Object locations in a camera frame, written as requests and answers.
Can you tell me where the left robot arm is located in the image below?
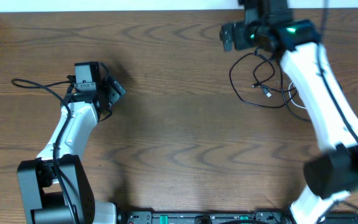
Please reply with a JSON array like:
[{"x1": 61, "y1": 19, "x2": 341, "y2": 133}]
[{"x1": 17, "y1": 62, "x2": 126, "y2": 223}]

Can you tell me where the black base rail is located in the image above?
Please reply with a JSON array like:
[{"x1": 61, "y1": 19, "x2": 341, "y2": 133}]
[{"x1": 116, "y1": 210, "x2": 358, "y2": 224}]

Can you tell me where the white usb cable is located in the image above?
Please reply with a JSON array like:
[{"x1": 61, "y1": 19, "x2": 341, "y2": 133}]
[{"x1": 288, "y1": 81, "x2": 307, "y2": 110}]

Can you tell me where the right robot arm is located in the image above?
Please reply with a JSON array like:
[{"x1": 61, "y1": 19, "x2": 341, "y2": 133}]
[{"x1": 220, "y1": 1, "x2": 358, "y2": 223}]

